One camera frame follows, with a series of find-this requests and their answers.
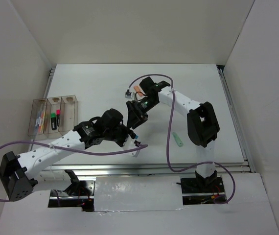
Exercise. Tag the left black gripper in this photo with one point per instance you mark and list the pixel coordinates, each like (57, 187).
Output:
(127, 131)

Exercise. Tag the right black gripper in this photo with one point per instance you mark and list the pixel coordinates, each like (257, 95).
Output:
(137, 116)

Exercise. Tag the pink cap black highlighter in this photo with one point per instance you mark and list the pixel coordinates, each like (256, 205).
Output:
(58, 117)

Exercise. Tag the green cap black highlighter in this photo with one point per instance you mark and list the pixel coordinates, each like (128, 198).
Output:
(53, 121)

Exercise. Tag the orange pen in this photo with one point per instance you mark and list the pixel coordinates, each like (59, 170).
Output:
(43, 111)

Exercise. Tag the blue ink clear pen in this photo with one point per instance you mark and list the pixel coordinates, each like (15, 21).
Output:
(37, 122)

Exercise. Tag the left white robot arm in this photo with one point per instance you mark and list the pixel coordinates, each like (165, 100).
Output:
(18, 172)

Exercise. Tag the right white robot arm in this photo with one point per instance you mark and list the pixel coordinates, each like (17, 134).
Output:
(202, 124)

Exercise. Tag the orange highlighter cap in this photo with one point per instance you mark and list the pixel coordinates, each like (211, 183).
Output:
(138, 91)

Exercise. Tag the right clear container compartment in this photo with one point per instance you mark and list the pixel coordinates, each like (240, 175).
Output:
(68, 113)

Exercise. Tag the clear container compartment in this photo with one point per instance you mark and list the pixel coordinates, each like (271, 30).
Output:
(52, 105)
(37, 104)
(68, 113)

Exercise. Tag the mint green highlighter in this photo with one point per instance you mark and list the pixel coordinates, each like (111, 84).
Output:
(177, 139)

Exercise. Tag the middle clear container compartment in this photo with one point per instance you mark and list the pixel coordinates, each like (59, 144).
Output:
(52, 105)

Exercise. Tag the left clear container compartment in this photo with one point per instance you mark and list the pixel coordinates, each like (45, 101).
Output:
(37, 104)

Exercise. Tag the white front cover plate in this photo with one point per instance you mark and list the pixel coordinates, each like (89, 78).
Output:
(128, 194)

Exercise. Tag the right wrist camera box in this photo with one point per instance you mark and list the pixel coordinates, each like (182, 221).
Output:
(129, 94)

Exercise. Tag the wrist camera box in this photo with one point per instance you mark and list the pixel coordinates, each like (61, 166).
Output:
(128, 145)
(129, 94)

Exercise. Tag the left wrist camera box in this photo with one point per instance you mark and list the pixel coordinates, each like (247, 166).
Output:
(128, 145)

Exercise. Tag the aluminium front rail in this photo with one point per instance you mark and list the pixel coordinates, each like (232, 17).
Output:
(130, 169)

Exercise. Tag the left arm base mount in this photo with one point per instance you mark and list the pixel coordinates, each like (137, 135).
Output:
(79, 194)

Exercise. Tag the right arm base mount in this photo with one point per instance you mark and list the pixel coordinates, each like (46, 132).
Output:
(195, 194)

